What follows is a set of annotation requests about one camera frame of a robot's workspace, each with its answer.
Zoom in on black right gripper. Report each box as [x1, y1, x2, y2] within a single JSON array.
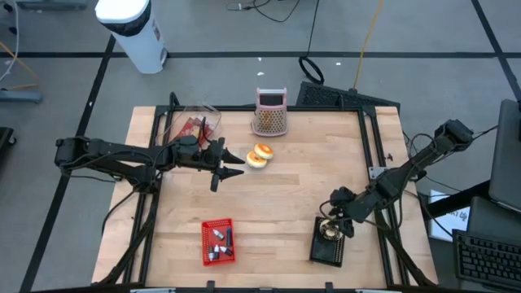
[[323, 186, 367, 239]]

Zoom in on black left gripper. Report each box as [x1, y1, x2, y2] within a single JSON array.
[[173, 135, 247, 194]]

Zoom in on chocolate frosted white toy donut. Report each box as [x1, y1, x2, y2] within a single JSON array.
[[318, 218, 345, 243]]

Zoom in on orange yellow toy donut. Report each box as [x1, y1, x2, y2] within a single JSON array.
[[253, 143, 274, 160]]

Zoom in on black plastic mesh basket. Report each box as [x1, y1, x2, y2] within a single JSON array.
[[308, 216, 347, 269]]

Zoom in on red snack packet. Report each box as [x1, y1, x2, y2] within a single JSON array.
[[199, 116, 215, 138], [174, 116, 204, 142]]

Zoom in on red plastic mesh basket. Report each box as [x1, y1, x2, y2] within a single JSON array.
[[201, 218, 237, 267]]

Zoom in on clear plastic container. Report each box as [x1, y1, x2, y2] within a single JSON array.
[[156, 100, 223, 146]]

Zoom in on white paper sheet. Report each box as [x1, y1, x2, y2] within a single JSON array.
[[429, 190, 471, 242]]

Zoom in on black mesh crate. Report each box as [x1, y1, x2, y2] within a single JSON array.
[[296, 81, 401, 111]]

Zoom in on dark green box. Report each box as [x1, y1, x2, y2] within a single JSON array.
[[466, 197, 521, 241]]

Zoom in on black keyboard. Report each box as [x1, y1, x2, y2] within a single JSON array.
[[452, 229, 521, 291]]

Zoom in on white bin with black band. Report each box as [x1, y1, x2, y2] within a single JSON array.
[[94, 0, 169, 75]]

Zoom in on grey laptop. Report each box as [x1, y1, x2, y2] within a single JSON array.
[[488, 99, 521, 213]]

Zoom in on black aluminium table frame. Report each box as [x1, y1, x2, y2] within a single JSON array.
[[91, 91, 439, 288]]

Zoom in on black coiled floor cable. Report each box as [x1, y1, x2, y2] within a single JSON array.
[[298, 0, 326, 85]]

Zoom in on thin black floor cable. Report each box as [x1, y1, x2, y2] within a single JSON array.
[[226, 0, 302, 24]]

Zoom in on black desk cables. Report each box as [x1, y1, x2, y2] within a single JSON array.
[[402, 125, 498, 168]]

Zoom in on yellow cable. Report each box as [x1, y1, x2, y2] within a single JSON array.
[[352, 0, 384, 91]]

